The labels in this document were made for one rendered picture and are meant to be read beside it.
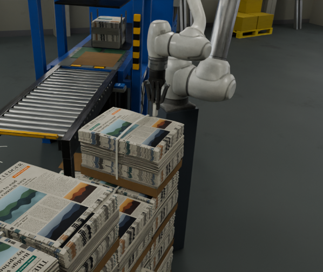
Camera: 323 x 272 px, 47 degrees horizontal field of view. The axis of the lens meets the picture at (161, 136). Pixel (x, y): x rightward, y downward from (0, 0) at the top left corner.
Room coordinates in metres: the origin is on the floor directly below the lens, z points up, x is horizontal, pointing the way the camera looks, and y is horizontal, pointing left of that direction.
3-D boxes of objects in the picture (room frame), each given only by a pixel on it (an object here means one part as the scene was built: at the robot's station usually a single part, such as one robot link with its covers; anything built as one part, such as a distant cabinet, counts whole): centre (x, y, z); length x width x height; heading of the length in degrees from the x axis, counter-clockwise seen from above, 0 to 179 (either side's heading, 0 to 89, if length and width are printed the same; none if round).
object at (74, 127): (2.43, 0.48, 0.74); 1.34 x 0.05 x 0.12; 176
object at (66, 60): (3.46, 0.67, 0.75); 0.70 x 0.65 x 0.10; 176
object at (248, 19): (9.43, -1.87, 0.39); 1.39 x 1.06 x 0.79; 119
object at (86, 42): (4.59, 0.60, 0.75); 1.55 x 0.65 x 0.10; 176
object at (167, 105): (1.89, -0.05, 1.03); 0.22 x 0.18 x 0.06; 29
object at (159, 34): (1.63, 0.03, 1.40); 0.13 x 0.11 x 0.16; 61
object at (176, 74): (1.87, -0.07, 1.17); 0.18 x 0.16 x 0.22; 61
